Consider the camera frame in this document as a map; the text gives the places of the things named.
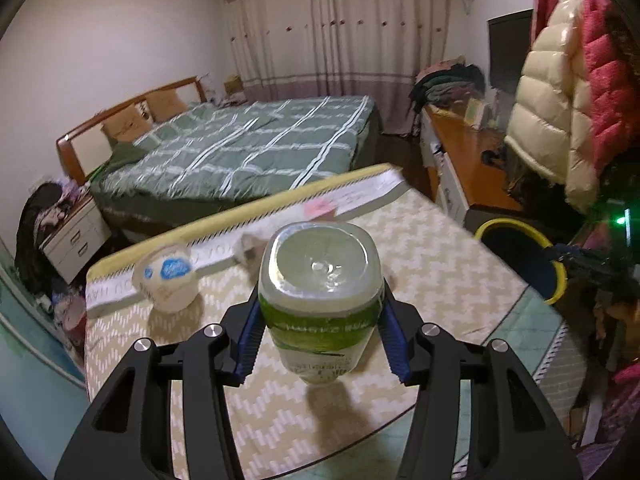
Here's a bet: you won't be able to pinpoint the black clothes on cabinet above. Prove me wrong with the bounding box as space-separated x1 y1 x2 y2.
14 178 85 299

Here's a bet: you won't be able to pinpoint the brown pillow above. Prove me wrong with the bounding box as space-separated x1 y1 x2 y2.
102 104 152 143
145 89 189 122

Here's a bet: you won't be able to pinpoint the green plaid duvet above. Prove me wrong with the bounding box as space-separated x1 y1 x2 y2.
91 96 382 226

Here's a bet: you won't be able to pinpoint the brown pillow right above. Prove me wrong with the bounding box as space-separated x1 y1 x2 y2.
145 89 189 122

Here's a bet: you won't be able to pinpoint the red puffer jacket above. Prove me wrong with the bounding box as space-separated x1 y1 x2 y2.
533 0 639 174

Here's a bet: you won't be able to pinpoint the red bucket on floor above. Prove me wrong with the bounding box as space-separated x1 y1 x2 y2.
53 294 87 347

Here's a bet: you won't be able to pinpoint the green label plastic bottle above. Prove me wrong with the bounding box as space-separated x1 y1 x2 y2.
257 221 384 385

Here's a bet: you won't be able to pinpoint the wooden bed with headboard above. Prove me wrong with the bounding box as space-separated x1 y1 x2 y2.
56 77 382 242

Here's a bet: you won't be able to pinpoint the pink white curtain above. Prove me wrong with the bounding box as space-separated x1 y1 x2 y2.
224 0 448 134

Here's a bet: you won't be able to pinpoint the white bedside drawer cabinet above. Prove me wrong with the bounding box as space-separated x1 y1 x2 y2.
40 195 112 284

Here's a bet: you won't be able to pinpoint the black television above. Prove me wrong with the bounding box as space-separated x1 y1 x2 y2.
488 9 533 96

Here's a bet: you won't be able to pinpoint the white paper cup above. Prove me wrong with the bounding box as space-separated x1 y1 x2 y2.
234 233 268 274

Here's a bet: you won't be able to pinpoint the cream puffer jacket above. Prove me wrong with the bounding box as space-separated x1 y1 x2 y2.
506 0 598 212

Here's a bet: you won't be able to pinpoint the brown pillow left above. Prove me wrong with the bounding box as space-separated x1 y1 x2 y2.
102 104 152 143

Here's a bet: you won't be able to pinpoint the yellow rimmed trash bin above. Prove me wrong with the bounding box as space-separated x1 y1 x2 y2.
474 218 567 304

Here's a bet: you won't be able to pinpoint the white blue-label yogurt tub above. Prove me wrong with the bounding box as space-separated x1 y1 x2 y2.
132 243 198 313

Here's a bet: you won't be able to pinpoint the clothes pile on desk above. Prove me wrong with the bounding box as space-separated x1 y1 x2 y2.
409 58 486 113

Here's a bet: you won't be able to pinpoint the pink white tissue pack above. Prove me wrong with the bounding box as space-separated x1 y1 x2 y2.
303 197 337 221

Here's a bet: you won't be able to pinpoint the cardboard box far nightstand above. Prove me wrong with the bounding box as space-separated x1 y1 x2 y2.
224 74 244 96

